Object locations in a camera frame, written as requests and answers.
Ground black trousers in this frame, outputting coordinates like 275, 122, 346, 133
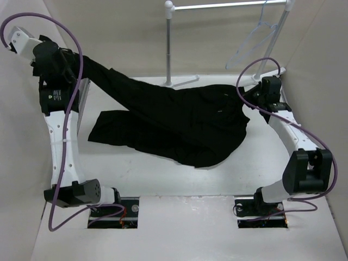
67, 53, 249, 168

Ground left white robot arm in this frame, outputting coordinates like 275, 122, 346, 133
33, 36, 122, 217

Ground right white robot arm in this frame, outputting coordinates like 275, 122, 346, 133
237, 76, 333, 219

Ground white clothes rack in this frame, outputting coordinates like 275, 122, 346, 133
163, 1, 295, 88

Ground right aluminium frame rail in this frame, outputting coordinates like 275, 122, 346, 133
279, 77, 289, 104

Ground aluminium frame rail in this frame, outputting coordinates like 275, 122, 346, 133
78, 78, 91, 121
279, 77, 289, 104

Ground left aluminium frame rail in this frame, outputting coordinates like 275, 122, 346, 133
78, 78, 91, 121

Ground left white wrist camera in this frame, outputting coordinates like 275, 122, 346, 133
8, 26, 42, 61

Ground light blue wire hanger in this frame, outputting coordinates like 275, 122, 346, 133
225, 1, 278, 70

